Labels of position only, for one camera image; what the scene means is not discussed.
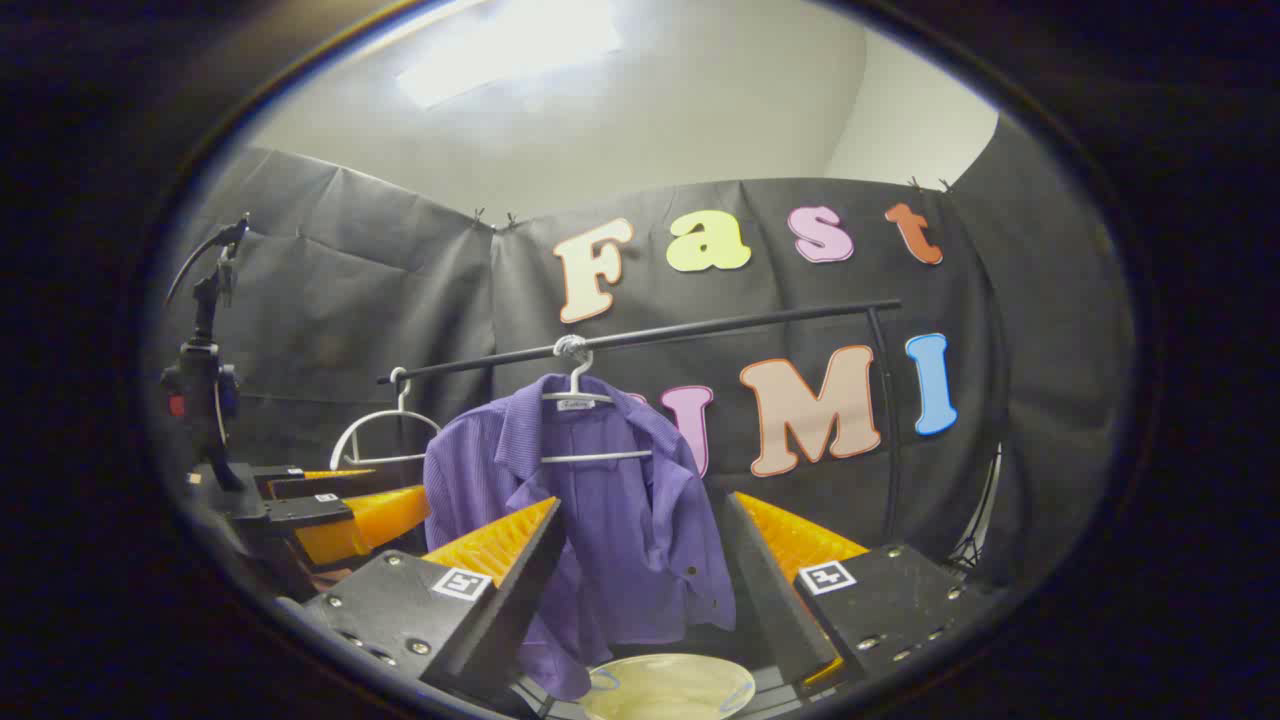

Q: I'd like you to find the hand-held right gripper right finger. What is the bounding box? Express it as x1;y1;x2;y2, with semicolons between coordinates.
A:
723;491;1003;693

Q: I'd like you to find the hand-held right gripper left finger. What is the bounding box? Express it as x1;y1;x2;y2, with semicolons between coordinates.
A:
300;497;567;703

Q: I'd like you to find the beige laundry hamper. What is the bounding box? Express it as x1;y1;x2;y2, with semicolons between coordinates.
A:
578;653;758;720

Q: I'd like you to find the purple ribbed shirt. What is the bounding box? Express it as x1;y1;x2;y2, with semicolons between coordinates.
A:
423;375;738;701

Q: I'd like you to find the white plastic hanger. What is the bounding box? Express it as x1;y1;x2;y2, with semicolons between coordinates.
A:
330;367;443;471

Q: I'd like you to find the white hanger with taped hook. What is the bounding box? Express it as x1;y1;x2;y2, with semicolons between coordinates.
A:
540;335;656;466

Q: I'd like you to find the black clothes rack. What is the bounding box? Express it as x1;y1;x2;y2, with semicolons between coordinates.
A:
377;300;904;546

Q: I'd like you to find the ceiling light panel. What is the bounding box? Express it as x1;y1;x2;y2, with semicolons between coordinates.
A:
395;0;626;111

